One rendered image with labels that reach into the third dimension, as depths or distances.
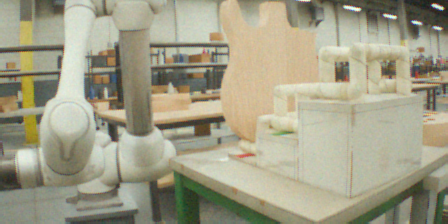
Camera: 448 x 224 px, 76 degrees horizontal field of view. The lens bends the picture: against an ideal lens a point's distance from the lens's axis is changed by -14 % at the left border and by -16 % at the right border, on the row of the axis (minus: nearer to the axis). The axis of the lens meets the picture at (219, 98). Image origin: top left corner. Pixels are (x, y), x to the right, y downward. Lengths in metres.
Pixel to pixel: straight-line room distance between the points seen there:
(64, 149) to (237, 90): 0.46
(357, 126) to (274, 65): 0.40
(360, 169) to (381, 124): 0.10
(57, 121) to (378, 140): 0.59
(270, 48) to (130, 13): 0.44
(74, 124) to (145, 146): 0.62
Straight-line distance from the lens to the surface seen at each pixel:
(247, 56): 0.89
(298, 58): 0.99
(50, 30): 11.71
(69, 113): 0.61
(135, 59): 1.10
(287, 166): 0.75
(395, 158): 0.73
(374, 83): 0.82
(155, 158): 1.22
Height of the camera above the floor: 1.16
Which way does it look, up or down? 4 degrees down
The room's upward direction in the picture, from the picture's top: 3 degrees counter-clockwise
